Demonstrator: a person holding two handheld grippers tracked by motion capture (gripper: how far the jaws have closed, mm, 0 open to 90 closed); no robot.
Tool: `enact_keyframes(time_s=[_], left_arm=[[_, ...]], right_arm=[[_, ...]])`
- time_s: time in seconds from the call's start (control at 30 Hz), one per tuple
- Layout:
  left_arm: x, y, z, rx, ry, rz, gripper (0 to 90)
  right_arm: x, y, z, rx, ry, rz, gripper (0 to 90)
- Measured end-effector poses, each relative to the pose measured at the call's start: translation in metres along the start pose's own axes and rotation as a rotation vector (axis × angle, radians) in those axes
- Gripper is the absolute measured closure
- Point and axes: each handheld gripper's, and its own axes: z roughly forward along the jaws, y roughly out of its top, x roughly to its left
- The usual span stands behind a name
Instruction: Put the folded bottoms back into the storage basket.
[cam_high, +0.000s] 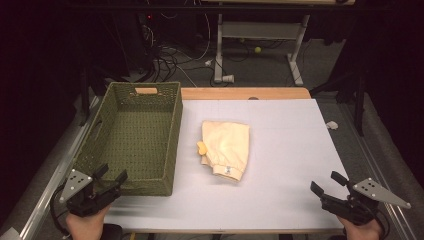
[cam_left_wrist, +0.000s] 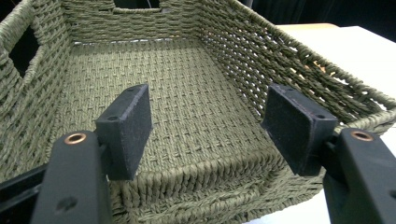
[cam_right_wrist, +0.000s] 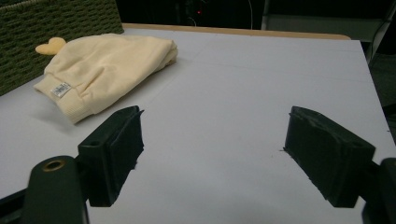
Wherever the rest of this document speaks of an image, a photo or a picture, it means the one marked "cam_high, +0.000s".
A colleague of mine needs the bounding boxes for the metal floor rail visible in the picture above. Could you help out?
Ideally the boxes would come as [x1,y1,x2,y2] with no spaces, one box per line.
[18,95,103,240]
[334,99,419,240]

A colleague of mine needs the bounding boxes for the white cable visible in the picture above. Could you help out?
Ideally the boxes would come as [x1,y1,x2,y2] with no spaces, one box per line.
[159,11,212,63]

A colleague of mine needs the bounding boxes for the person's right hand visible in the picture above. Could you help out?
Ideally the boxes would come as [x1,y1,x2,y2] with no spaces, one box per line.
[336,215,384,240]

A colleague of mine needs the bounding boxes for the white table mat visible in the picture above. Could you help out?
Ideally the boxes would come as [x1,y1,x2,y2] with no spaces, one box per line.
[103,98,350,231]

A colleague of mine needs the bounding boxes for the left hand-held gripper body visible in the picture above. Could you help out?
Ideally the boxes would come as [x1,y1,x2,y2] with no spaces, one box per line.
[59,168,122,218]

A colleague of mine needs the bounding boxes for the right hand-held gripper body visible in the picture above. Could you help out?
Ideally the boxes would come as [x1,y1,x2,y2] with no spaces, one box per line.
[320,177,412,226]

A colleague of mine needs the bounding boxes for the hand-held gripper black cable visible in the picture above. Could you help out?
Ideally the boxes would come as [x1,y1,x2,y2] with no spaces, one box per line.
[373,209,392,240]
[49,184,73,236]

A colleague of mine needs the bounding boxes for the bundle of black cables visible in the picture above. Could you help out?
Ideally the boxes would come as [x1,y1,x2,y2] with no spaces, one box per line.
[141,24,221,88]

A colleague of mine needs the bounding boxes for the white desk frame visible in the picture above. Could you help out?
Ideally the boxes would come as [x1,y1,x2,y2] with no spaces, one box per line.
[201,0,356,87]

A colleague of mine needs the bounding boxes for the left hand-held gripper black cable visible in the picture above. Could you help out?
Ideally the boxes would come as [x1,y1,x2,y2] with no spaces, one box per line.
[49,184,73,236]

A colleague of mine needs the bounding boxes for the dark rounded object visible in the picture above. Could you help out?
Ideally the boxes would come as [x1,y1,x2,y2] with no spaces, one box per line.
[99,223,124,240]

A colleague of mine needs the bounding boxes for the black stand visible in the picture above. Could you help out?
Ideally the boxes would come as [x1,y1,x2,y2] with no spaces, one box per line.
[309,71,368,137]
[78,64,93,127]

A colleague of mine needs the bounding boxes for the person's left hand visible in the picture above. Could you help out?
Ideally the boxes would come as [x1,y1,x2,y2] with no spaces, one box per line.
[65,204,113,240]

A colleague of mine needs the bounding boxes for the wooden table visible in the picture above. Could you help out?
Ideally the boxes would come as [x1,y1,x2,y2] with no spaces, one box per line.
[128,87,350,235]

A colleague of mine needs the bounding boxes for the green woven basket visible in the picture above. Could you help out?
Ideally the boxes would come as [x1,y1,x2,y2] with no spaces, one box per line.
[71,81,184,197]

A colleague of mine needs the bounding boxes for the cream pants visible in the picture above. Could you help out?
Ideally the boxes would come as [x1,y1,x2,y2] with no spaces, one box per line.
[196,120,251,183]

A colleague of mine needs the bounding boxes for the right hand-held gripper black cable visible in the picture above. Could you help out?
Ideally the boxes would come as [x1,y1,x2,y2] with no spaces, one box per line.
[373,209,392,240]

